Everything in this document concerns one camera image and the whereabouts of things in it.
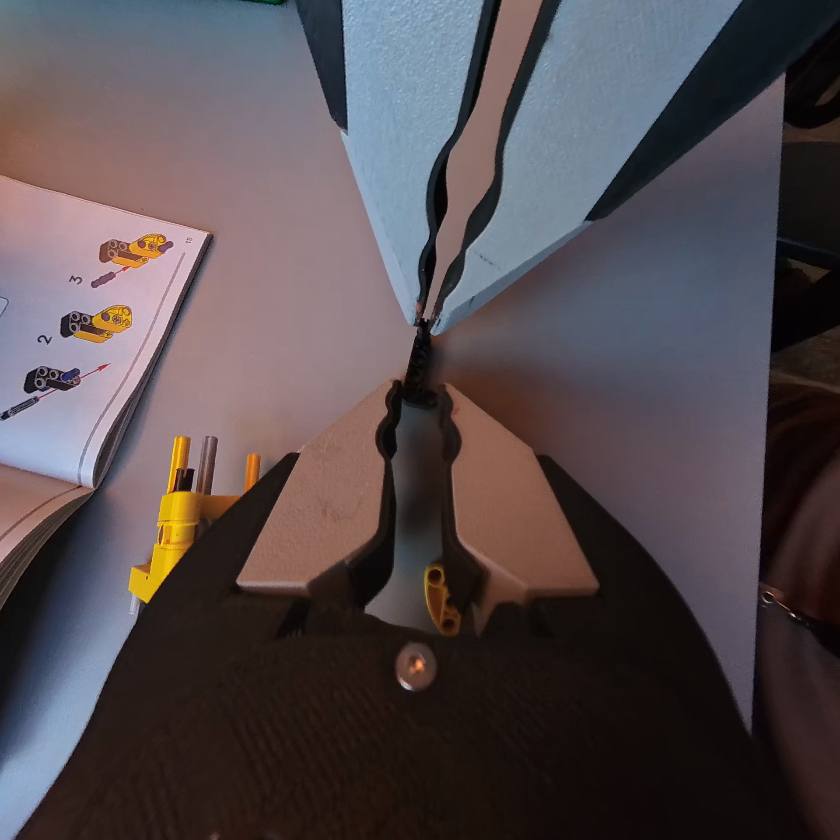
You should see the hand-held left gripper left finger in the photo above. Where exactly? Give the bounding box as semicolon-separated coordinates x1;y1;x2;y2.
235;378;403;601

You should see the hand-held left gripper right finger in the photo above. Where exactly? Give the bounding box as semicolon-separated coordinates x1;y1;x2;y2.
434;382;601;614

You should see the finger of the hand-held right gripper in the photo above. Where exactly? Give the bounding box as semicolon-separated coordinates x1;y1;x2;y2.
340;0;505;326
430;0;747;336

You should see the black lego axle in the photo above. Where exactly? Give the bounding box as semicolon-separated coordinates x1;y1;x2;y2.
406;320;442;403

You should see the yellow curved lego piece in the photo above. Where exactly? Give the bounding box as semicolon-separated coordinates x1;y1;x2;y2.
423;563;463;637

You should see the yellow lego assembly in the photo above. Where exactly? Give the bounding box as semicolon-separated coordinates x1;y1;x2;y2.
126;434;265;616

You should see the lego instruction booklet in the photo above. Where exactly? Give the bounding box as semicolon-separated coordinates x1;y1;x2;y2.
0;174;214;608

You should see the dark furniture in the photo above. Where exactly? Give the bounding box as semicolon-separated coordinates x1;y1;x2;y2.
773;39;840;355

